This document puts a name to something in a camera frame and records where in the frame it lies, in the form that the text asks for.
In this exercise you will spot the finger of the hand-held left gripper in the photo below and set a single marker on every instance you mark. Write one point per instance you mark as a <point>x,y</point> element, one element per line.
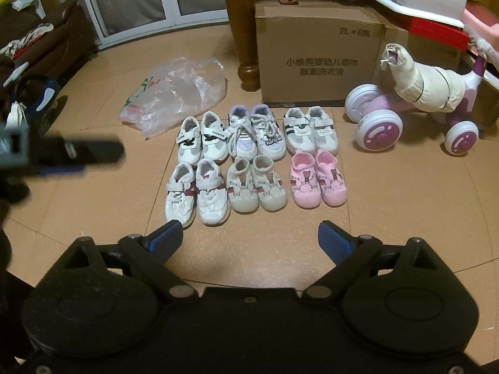
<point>89,150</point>

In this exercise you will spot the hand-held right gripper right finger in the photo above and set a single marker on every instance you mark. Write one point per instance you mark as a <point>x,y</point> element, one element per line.
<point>335,237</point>

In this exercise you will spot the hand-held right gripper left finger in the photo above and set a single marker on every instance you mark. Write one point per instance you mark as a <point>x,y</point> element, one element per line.
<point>167,235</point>

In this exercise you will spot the white sneaker maroon trim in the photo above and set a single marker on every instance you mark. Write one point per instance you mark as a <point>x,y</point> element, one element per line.
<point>180,194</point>
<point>211,194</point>

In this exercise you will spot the pink patterned sock shoe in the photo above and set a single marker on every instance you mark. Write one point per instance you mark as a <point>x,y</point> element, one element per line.
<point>305,183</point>
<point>331,181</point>

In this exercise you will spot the lavender white lace sneaker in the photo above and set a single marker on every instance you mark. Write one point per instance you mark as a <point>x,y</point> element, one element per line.
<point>268,136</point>
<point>241,136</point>

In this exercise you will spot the patterned cloth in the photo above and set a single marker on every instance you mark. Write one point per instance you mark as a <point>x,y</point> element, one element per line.
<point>27,41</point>

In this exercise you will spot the clear plastic bag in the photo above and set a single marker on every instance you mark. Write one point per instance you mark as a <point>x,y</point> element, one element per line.
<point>175,89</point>

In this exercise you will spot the pink white toddler balance bike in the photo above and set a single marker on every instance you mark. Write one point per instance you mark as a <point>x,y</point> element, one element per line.
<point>378,132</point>

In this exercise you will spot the brown sofa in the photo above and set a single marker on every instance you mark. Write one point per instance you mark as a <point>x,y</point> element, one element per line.
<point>58,35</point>

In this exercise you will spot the cream padded cloth cover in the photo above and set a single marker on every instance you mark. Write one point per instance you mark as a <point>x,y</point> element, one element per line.
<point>432,85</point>

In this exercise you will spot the brown wooden table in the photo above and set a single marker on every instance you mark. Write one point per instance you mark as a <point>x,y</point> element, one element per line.
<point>243,27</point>

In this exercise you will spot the large printed cardboard box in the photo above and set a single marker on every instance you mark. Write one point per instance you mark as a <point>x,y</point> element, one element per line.
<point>312,31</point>

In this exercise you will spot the red flat box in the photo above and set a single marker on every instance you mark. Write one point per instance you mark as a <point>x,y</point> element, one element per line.
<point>436,33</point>

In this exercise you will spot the pink potty chair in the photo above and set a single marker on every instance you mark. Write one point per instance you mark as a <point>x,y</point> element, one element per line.
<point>481,19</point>

